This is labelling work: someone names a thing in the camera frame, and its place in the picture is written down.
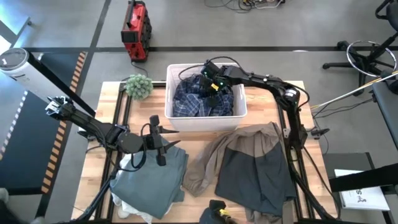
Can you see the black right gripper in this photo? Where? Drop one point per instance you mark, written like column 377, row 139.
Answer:
column 222, row 77

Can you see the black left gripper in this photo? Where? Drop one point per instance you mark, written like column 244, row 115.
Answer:
column 155, row 141

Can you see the blue plaid flannel shirt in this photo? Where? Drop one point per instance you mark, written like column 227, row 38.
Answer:
column 189, row 102

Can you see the khaki olive garment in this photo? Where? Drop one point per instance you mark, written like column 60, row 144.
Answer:
column 211, row 155

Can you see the teal green garment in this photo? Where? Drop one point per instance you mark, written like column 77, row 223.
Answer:
column 152, row 183

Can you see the white fluffy cloth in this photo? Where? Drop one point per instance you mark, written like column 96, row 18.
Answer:
column 123, row 213

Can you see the dark grey garment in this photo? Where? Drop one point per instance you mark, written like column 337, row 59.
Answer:
column 255, row 180

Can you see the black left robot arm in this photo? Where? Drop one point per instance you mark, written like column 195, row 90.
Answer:
column 93, row 126

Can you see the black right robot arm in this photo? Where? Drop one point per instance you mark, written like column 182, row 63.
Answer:
column 264, row 80

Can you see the white woven plastic laundry basket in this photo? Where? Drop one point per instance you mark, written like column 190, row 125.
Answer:
column 205, row 124

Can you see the green spiky ball plant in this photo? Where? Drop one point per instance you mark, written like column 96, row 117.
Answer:
column 139, row 87

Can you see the white crinkled garment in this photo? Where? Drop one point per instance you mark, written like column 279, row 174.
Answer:
column 133, row 210

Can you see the black device with yellow tag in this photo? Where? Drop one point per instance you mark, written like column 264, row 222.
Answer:
column 214, row 214

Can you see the black clamp knob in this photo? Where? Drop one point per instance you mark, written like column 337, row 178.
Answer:
column 320, row 131

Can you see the black hazard-striped floor mat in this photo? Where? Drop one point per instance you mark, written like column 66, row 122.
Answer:
column 59, row 71
column 28, row 149

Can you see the pale yellow rod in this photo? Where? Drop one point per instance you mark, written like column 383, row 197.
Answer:
column 348, row 93

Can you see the dark grey floor mat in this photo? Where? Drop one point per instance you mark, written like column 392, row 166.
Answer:
column 345, row 161

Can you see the black office chair base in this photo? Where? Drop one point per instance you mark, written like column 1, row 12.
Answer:
column 365, row 60

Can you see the white cylindrical air purifier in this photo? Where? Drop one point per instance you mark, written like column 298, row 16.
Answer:
column 21, row 74

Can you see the black flat beam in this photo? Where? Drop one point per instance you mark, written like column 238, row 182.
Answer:
column 363, row 179

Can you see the black side table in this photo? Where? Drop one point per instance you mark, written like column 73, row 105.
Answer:
column 388, row 112

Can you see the white printed booklet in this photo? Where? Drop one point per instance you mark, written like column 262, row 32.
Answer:
column 363, row 196

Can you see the black office chair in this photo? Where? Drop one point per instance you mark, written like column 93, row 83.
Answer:
column 390, row 9

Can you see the black aluminium table frame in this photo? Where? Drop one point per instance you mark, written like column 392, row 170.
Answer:
column 119, row 105

